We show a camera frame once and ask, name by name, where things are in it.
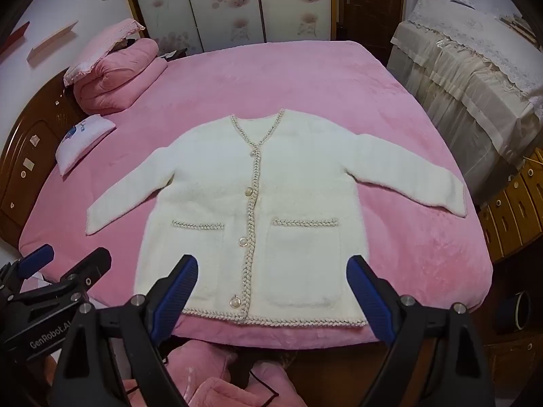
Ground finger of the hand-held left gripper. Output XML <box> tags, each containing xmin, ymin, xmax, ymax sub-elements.
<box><xmin>42</xmin><ymin>247</ymin><xmax>112</xmax><ymax>303</ymax></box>
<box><xmin>0</xmin><ymin>244</ymin><xmax>55</xmax><ymax>294</ymax></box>

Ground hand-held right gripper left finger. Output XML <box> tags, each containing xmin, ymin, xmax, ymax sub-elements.
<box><xmin>53</xmin><ymin>254</ymin><xmax>199</xmax><ymax>407</ymax></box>

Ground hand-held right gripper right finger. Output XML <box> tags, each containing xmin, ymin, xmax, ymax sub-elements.
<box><xmin>347</xmin><ymin>255</ymin><xmax>496</xmax><ymax>407</ymax></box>

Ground white towel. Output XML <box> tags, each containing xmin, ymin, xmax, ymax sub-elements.
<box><xmin>86</xmin><ymin>109</ymin><xmax>467</xmax><ymax>328</ymax></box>

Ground person's pink pajama legs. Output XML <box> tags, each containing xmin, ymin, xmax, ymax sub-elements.
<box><xmin>163</xmin><ymin>337</ymin><xmax>298</xmax><ymax>407</ymax></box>

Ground carved wooden headboard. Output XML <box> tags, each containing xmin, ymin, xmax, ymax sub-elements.
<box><xmin>0</xmin><ymin>67</ymin><xmax>86</xmax><ymax>242</ymax></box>

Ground small white printed pillow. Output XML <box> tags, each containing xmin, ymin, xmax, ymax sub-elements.
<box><xmin>56</xmin><ymin>114</ymin><xmax>116</xmax><ymax>177</ymax></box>

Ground dark round container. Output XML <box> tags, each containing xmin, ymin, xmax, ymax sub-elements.
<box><xmin>496</xmin><ymin>290</ymin><xmax>532</xmax><ymax>335</ymax></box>

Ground wooden drawer cabinet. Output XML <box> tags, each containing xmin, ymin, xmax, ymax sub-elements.
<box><xmin>479</xmin><ymin>148</ymin><xmax>543</xmax><ymax>264</ymax></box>

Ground folded pink quilt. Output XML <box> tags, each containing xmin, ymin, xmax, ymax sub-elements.
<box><xmin>73</xmin><ymin>38</ymin><xmax>170</xmax><ymax>115</ymax></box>

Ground pink lace-edged pillow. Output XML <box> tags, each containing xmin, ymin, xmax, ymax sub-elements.
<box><xmin>63</xmin><ymin>18</ymin><xmax>146</xmax><ymax>88</ymax></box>

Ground pink plush bed blanket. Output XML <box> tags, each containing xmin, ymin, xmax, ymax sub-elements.
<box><xmin>19</xmin><ymin>39</ymin><xmax>495</xmax><ymax>346</ymax></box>

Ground cream lace-covered furniture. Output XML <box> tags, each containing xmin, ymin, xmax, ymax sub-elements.
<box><xmin>388</xmin><ymin>0</ymin><xmax>543</xmax><ymax>206</ymax></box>

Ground floral sliding wardrobe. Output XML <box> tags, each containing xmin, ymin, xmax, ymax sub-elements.
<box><xmin>121</xmin><ymin>0</ymin><xmax>340</xmax><ymax>58</ymax></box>

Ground brown wooden door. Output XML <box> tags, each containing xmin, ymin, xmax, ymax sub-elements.
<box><xmin>337</xmin><ymin>0</ymin><xmax>406</xmax><ymax>62</ymax></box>

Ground thin black cable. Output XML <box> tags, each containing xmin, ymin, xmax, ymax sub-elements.
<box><xmin>247</xmin><ymin>367</ymin><xmax>277</xmax><ymax>407</ymax></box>

